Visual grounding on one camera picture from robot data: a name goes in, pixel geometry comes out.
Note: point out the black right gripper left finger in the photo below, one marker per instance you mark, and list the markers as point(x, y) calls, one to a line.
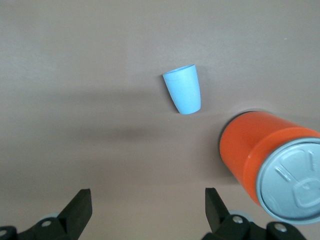
point(75, 212)

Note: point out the orange can with grey lid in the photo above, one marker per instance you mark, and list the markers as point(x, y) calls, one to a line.
point(245, 145)

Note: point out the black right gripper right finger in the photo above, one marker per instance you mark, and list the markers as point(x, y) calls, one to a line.
point(220, 215)

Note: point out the light blue plastic cup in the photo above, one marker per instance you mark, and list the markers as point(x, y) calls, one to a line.
point(183, 92)

